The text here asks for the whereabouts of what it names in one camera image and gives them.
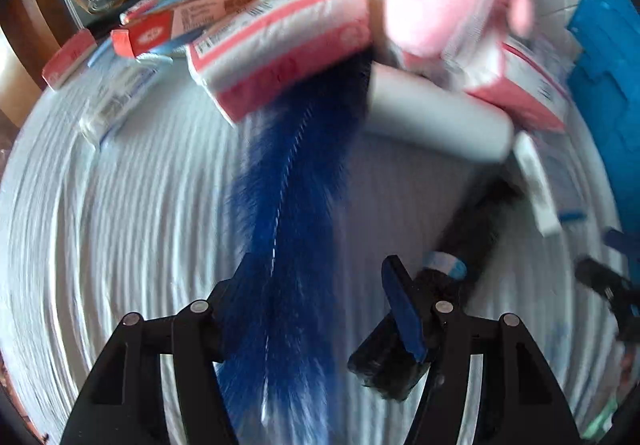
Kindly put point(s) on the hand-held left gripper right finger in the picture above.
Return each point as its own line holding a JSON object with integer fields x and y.
{"x": 402, "y": 310}

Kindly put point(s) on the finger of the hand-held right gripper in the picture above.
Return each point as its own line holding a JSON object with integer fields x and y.
{"x": 600, "y": 277}
{"x": 622, "y": 241}

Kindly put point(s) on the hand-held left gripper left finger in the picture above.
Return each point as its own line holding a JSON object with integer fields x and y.
{"x": 200, "y": 325}

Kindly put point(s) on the black oblong object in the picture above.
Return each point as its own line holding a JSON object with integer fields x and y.
{"x": 480, "y": 225}

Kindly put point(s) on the blue feather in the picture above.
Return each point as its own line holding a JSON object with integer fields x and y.
{"x": 285, "y": 235}

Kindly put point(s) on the blue plastic crate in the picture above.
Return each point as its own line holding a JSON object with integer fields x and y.
{"x": 610, "y": 75}

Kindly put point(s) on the blue green medicine box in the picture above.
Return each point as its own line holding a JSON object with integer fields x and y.
{"x": 562, "y": 175}

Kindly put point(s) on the green cloth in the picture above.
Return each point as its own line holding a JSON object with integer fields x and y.
{"x": 602, "y": 425}

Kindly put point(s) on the pink box with barcode label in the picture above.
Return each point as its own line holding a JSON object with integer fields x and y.
{"x": 520, "y": 85}

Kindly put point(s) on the white pill bottle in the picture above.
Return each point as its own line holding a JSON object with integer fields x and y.
{"x": 440, "y": 115}

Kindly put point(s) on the pink white long box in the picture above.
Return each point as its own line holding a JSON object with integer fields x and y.
{"x": 280, "y": 45}

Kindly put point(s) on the small pink pack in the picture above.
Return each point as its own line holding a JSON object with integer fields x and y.
{"x": 70, "y": 60}

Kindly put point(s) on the red toothpaste box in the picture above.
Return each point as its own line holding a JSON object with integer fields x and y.
{"x": 150, "y": 32}

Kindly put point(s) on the small white pink box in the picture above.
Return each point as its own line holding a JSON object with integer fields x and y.
{"x": 145, "y": 7}

